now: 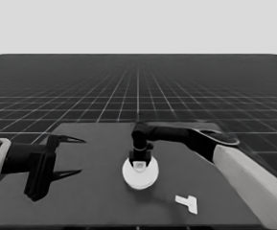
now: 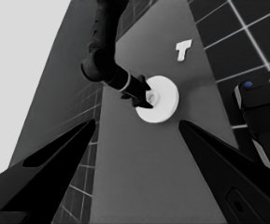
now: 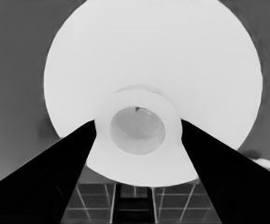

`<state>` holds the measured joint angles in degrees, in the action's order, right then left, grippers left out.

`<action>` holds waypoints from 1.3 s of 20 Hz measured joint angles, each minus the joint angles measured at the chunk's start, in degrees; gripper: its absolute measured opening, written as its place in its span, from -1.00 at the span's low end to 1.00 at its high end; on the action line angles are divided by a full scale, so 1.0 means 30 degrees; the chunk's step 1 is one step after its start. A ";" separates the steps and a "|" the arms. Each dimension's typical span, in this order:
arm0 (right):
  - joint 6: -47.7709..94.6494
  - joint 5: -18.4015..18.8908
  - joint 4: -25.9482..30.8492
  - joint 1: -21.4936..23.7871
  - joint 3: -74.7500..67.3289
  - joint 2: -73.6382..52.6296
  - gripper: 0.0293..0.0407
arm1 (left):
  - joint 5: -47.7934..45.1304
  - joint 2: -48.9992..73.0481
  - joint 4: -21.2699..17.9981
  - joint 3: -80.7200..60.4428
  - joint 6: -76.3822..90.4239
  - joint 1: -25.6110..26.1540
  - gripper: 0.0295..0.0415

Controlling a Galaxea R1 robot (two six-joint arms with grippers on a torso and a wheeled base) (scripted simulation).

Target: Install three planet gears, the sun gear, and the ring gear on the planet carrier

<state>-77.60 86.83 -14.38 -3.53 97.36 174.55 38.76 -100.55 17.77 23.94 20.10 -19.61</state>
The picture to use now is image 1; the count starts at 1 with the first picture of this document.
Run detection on large thick white disc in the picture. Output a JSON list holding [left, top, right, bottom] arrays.
[[122, 155, 160, 191]]

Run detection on small white T-shaped piece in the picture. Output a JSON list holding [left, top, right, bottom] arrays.
[[174, 194, 198, 216]]

